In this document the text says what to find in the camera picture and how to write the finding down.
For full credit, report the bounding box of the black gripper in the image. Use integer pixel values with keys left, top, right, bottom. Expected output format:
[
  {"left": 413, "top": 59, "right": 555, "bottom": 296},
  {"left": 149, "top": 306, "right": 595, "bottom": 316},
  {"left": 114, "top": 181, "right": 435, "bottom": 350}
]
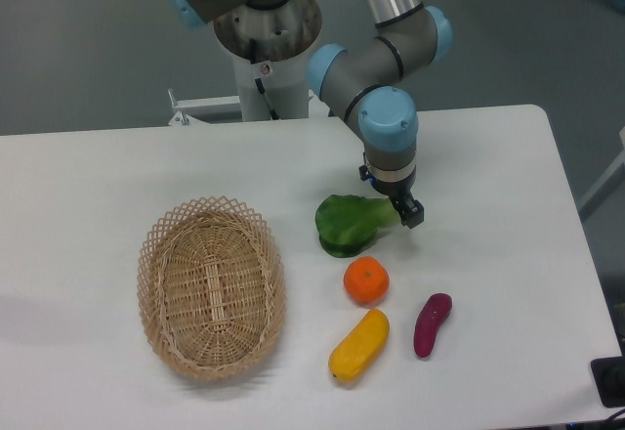
[{"left": 358, "top": 164, "right": 424, "bottom": 229}]

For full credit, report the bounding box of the green bok choy vegetable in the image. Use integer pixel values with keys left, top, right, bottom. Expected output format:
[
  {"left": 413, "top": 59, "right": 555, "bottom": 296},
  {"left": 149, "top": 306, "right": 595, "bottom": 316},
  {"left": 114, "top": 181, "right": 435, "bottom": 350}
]
[{"left": 314, "top": 194, "right": 399, "bottom": 258}]

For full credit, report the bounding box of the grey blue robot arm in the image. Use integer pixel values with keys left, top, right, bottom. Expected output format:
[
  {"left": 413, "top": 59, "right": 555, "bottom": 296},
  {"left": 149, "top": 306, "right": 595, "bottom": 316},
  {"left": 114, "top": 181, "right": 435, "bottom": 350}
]
[{"left": 169, "top": 0, "right": 452, "bottom": 228}]

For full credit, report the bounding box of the orange tangerine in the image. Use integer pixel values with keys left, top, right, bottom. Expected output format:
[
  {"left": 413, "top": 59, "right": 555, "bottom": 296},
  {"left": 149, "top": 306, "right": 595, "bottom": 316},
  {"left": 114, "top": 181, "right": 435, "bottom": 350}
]
[{"left": 343, "top": 256, "right": 390, "bottom": 304}]

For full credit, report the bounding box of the purple sweet potato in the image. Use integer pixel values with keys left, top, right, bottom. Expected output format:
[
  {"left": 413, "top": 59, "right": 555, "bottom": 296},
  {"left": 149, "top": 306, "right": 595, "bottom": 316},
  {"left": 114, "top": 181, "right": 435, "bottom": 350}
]
[{"left": 413, "top": 292, "right": 453, "bottom": 359}]

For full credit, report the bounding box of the yellow mango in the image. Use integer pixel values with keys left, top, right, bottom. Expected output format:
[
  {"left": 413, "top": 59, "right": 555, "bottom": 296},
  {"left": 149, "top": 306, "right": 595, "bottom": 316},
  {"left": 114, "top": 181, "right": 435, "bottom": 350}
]
[{"left": 328, "top": 309, "right": 390, "bottom": 382}]

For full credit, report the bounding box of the white table leg right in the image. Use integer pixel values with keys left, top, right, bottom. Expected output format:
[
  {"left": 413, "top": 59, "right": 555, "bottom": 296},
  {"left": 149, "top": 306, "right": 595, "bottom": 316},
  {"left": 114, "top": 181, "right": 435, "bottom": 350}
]
[{"left": 577, "top": 128, "right": 625, "bottom": 222}]

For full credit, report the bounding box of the woven wicker basket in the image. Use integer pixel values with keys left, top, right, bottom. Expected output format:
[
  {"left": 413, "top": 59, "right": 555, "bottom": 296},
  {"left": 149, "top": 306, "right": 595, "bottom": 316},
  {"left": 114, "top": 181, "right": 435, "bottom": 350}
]
[{"left": 137, "top": 196, "right": 286, "bottom": 381}]

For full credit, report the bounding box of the black power socket box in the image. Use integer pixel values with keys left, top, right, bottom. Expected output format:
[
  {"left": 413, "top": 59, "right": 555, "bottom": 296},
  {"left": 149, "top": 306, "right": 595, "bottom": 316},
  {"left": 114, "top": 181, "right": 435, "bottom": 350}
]
[{"left": 590, "top": 356, "right": 624, "bottom": 409}]

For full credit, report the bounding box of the black cable on pedestal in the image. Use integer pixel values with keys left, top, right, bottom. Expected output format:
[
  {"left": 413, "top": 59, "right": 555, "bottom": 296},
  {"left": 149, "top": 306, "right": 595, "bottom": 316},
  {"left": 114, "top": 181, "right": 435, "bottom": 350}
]
[{"left": 248, "top": 37, "right": 281, "bottom": 121}]

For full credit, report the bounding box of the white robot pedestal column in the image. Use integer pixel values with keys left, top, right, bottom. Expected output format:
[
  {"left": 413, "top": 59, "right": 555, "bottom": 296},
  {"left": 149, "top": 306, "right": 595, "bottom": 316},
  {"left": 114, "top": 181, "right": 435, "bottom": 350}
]
[{"left": 213, "top": 0, "right": 323, "bottom": 122}]

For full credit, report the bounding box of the white metal mounting frame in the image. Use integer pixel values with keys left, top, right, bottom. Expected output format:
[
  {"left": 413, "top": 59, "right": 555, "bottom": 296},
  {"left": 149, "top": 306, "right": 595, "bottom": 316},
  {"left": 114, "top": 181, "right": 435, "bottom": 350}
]
[{"left": 166, "top": 87, "right": 318, "bottom": 126}]

